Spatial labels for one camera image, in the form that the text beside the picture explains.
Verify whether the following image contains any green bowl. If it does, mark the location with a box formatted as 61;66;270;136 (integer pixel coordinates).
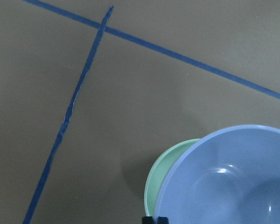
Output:
144;139;199;217

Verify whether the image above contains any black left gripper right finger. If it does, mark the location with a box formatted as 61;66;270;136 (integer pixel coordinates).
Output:
157;217;169;224

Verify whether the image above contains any blue bowl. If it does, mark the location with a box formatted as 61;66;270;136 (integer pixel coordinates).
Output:
154;125;280;224

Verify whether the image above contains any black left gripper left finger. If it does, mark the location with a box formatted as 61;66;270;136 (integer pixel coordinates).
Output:
141;216;153;224

